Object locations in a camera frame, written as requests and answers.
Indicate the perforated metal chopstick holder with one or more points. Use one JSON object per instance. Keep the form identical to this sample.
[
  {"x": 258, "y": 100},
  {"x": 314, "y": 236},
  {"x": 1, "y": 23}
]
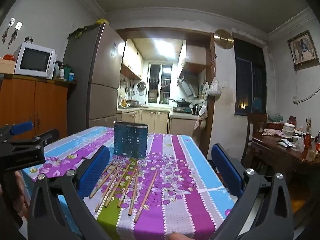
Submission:
[{"x": 130, "y": 140}]

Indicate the round gold wall plate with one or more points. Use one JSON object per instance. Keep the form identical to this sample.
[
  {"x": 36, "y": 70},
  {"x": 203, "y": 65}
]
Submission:
[{"x": 223, "y": 38}]

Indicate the steel range hood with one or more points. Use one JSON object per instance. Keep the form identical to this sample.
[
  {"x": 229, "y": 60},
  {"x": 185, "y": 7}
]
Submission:
[{"x": 187, "y": 86}]

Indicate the kitchen window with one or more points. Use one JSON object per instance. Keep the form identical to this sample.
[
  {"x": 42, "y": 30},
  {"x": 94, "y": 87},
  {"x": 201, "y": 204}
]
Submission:
[{"x": 160, "y": 82}]

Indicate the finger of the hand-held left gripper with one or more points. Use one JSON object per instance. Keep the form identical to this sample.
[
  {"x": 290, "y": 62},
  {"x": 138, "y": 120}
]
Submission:
[
  {"x": 48, "y": 136},
  {"x": 22, "y": 127}
]

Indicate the brown refrigerator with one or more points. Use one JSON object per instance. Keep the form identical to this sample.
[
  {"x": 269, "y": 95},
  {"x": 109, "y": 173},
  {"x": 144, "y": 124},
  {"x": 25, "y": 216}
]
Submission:
[{"x": 100, "y": 80}]

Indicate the hanging steel colander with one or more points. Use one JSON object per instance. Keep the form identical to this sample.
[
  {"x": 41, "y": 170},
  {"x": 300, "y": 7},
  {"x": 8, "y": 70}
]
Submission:
[{"x": 141, "y": 86}]

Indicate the beige cardboard box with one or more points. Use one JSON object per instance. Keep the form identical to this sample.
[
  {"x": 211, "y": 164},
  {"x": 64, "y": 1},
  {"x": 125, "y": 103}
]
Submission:
[{"x": 7, "y": 67}]

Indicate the hanging white plastic bag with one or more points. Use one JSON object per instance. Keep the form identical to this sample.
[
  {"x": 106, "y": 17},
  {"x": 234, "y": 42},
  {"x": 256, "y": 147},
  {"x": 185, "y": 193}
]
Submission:
[{"x": 215, "y": 87}]

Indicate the feather dream catcher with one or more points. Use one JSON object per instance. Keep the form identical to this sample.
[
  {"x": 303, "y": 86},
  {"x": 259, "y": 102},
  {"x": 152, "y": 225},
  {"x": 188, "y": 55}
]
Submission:
[
  {"x": 5, "y": 34},
  {"x": 12, "y": 37}
]

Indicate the black wok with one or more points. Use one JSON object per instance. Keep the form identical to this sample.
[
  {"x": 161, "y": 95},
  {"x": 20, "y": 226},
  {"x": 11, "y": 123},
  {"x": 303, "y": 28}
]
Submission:
[{"x": 182, "y": 102}]

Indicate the orange wooden cabinet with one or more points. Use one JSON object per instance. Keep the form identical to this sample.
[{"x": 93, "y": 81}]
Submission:
[{"x": 37, "y": 105}]

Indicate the small alarm clock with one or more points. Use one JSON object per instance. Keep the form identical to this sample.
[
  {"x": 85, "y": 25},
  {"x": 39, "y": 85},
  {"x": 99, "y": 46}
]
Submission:
[{"x": 28, "y": 40}]

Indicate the hanging cloth towels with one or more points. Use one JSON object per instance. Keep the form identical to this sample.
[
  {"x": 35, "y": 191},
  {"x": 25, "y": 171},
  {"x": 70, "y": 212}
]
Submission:
[{"x": 202, "y": 116}]

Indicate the bunch of wooden chopsticks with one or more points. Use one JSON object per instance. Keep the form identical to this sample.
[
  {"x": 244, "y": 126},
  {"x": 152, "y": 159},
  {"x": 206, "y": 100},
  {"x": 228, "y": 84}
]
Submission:
[{"x": 125, "y": 187}]

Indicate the white pill bottle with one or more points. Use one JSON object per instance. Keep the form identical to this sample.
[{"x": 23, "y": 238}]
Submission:
[{"x": 61, "y": 73}]

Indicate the framed elephant picture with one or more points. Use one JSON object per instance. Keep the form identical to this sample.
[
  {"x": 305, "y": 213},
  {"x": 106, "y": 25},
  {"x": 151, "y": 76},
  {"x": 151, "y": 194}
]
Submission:
[{"x": 302, "y": 50}]

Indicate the person's left hand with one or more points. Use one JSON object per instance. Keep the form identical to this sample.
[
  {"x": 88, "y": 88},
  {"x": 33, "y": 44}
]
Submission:
[{"x": 20, "y": 195}]

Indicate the green container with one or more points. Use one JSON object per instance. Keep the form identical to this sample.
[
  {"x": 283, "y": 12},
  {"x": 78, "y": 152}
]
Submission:
[{"x": 67, "y": 72}]

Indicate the stack of white bowls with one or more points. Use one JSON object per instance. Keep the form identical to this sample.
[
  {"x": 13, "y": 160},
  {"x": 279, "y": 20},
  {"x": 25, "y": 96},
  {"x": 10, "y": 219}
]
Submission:
[{"x": 288, "y": 130}]

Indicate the steel electric kettle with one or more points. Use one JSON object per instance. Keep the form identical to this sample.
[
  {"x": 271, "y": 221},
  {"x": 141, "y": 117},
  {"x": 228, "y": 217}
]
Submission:
[{"x": 196, "y": 108}]

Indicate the beige upper kitchen cabinet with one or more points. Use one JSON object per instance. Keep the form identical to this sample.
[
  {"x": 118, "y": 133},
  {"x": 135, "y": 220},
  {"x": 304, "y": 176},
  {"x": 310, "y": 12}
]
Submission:
[
  {"x": 131, "y": 60},
  {"x": 192, "y": 57}
]

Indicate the wooden doorway frame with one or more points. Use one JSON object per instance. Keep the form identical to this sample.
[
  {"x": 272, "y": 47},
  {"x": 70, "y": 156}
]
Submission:
[{"x": 212, "y": 80}]

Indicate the blue lidded jar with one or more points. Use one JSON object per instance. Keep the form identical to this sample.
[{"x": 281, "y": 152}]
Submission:
[{"x": 71, "y": 76}]

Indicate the dark barred window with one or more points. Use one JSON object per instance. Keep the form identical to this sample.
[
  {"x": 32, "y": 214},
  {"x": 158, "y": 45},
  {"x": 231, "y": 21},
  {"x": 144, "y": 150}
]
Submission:
[{"x": 250, "y": 80}]

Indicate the white microwave oven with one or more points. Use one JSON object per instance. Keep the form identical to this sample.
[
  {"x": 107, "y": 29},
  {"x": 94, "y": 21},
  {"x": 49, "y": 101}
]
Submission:
[{"x": 33, "y": 61}]

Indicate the floral striped tablecloth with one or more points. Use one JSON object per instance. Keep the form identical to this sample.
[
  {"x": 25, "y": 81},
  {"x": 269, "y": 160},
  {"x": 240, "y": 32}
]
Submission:
[{"x": 175, "y": 180}]

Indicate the beige kitchen base cabinets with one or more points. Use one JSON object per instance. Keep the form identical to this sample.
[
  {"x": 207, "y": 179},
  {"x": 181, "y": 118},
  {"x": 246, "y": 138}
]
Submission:
[{"x": 155, "y": 120}]

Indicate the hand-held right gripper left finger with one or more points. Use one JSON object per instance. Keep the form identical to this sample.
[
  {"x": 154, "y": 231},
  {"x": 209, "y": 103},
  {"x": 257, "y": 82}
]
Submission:
[{"x": 93, "y": 170}]

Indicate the dark wooden dining table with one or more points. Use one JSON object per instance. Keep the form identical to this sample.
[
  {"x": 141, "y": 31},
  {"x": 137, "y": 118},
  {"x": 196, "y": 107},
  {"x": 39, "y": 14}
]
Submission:
[{"x": 287, "y": 152}]

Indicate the red round object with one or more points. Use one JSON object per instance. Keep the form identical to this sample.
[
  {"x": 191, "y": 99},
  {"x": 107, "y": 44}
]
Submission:
[{"x": 8, "y": 57}]

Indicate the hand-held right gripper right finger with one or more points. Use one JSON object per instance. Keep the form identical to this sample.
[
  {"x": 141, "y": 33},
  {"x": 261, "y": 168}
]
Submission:
[{"x": 226, "y": 170}]

